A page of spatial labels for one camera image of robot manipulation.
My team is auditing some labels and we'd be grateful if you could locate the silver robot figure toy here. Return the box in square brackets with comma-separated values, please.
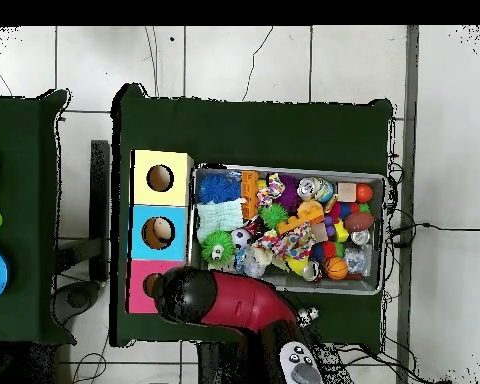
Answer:
[296, 306, 320, 326]

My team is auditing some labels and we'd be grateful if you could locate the wooden box with three holes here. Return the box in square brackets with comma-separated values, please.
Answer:
[125, 149, 195, 315]

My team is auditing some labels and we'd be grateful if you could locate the shallow clear mesh bin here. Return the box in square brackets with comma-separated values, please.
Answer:
[185, 163, 387, 296]

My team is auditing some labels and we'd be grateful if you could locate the light blue knitted cloth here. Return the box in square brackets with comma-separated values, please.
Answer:
[195, 198, 246, 241]

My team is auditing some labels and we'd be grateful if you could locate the small soccer ball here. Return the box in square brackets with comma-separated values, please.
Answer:
[231, 227, 253, 250]

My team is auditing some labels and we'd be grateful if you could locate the blue spiky rubber ball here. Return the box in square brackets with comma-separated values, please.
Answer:
[197, 172, 243, 204]

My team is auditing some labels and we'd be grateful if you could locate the green fuzzy ball with eye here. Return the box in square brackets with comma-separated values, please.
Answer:
[200, 230, 236, 264]

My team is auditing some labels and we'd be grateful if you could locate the purple spiky ball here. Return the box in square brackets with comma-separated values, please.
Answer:
[278, 174, 303, 213]

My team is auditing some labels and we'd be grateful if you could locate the colourful drink can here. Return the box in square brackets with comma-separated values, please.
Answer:
[296, 176, 335, 203]

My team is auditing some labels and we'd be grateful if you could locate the plain wooden cube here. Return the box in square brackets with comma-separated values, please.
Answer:
[336, 182, 358, 203]

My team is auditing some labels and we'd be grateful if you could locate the small orange basketball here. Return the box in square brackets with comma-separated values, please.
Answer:
[324, 256, 349, 280]

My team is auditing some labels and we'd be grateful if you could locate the brown rubber ball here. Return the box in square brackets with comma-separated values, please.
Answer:
[343, 211, 375, 233]

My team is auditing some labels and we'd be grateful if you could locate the red-orange ball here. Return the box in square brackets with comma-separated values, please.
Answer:
[355, 182, 374, 204]

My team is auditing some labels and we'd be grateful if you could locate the black upright panel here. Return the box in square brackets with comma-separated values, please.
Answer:
[89, 139, 111, 281]

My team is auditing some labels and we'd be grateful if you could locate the grey floor stand base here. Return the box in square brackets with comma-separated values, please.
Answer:
[54, 237, 105, 326]

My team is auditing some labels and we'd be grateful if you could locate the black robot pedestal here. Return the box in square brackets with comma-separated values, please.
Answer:
[197, 341, 265, 384]

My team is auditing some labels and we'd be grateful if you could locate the black cable with plug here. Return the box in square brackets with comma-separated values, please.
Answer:
[389, 221, 480, 249]

